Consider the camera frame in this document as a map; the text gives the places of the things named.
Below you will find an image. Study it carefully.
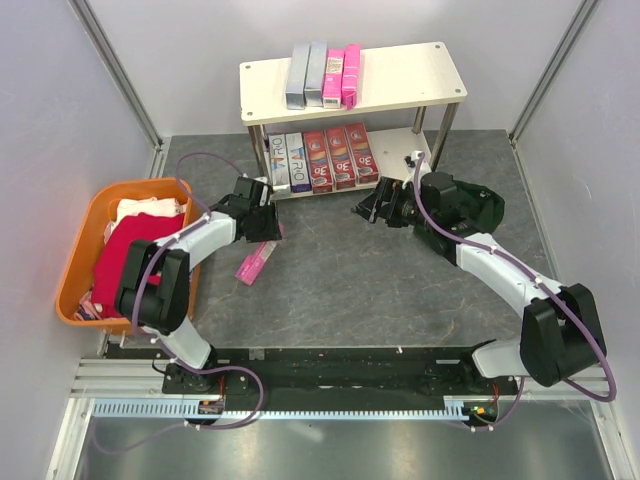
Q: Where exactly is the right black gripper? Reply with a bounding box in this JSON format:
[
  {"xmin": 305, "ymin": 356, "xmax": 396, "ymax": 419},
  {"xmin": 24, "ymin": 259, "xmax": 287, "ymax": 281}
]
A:
[{"xmin": 351, "ymin": 176, "xmax": 435, "ymax": 231}]

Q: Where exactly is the red 3D toothpaste box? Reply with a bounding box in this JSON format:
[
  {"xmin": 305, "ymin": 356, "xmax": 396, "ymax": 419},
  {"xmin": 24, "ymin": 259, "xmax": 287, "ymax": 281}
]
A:
[
  {"xmin": 345, "ymin": 123, "xmax": 379, "ymax": 184},
  {"xmin": 325, "ymin": 127, "xmax": 356, "ymax": 190}
]

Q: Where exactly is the pink toothpaste box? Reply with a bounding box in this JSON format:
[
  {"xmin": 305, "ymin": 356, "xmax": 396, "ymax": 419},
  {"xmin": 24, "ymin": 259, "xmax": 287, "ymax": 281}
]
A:
[
  {"xmin": 235, "ymin": 241, "xmax": 278, "ymax": 286},
  {"xmin": 341, "ymin": 44, "xmax": 361, "ymax": 110},
  {"xmin": 322, "ymin": 49, "xmax": 345, "ymax": 109}
]

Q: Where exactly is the silver red toothpaste box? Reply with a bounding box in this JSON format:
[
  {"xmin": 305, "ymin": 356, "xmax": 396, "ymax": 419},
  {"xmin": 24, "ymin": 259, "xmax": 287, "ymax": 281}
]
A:
[{"xmin": 303, "ymin": 131, "xmax": 333, "ymax": 194}]

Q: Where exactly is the purple silver toothpaste box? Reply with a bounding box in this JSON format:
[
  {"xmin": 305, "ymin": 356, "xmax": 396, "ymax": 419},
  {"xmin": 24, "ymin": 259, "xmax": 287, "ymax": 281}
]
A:
[
  {"xmin": 285, "ymin": 133, "xmax": 312, "ymax": 193},
  {"xmin": 268, "ymin": 134, "xmax": 291, "ymax": 196}
]

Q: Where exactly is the silver Protefix toothpaste box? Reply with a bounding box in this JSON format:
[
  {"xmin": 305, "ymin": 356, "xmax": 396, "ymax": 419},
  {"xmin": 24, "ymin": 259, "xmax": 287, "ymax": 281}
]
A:
[{"xmin": 304, "ymin": 40, "xmax": 328, "ymax": 107}]

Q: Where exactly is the silver toothpaste box small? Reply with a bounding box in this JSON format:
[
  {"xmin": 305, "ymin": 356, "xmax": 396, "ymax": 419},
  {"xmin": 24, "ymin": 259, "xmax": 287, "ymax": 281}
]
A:
[{"xmin": 285, "ymin": 43, "xmax": 310, "ymax": 110}]

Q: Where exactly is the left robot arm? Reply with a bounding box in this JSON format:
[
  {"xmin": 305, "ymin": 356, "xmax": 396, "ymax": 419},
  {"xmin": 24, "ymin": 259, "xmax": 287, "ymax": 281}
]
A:
[{"xmin": 114, "ymin": 176, "xmax": 282, "ymax": 393}]

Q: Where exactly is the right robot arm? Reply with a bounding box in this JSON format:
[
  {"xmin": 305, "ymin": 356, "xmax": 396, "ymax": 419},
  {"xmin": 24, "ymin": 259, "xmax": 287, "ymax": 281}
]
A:
[{"xmin": 352, "ymin": 172, "xmax": 606, "ymax": 394}]

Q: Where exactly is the white two-tier shelf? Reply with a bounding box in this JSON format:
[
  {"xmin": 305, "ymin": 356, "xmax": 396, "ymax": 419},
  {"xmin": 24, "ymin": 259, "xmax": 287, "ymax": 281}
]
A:
[{"xmin": 239, "ymin": 42, "xmax": 467, "ymax": 199}]

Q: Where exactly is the white pink cloth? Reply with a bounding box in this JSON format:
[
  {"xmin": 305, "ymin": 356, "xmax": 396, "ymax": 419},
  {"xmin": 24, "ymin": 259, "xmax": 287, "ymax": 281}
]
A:
[{"xmin": 104, "ymin": 197, "xmax": 186, "ymax": 243}]

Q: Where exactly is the black baseball cap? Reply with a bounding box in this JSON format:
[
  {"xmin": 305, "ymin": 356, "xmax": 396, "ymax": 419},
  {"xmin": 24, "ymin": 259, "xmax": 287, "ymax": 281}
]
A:
[{"xmin": 453, "ymin": 180, "xmax": 505, "ymax": 234}]

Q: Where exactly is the red cloth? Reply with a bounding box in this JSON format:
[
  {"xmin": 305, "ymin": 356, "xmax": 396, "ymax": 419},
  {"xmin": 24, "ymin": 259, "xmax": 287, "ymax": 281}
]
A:
[{"xmin": 91, "ymin": 213, "xmax": 184, "ymax": 319}]

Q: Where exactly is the orange plastic bin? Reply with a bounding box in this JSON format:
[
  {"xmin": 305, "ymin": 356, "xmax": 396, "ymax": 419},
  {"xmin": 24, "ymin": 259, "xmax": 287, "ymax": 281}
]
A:
[{"xmin": 55, "ymin": 177, "xmax": 200, "ymax": 335}]

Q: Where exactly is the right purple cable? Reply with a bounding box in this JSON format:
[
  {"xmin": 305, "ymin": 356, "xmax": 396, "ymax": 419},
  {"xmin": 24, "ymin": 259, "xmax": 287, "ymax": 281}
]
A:
[{"xmin": 412, "ymin": 152, "xmax": 618, "ymax": 435}]

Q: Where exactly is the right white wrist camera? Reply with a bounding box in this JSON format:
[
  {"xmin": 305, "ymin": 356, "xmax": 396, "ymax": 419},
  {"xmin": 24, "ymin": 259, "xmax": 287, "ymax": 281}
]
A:
[{"xmin": 404, "ymin": 150, "xmax": 425, "ymax": 171}]

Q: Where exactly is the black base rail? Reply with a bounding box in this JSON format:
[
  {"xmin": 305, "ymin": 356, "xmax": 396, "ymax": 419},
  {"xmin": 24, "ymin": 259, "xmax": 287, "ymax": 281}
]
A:
[{"xmin": 162, "ymin": 344, "xmax": 519, "ymax": 401}]

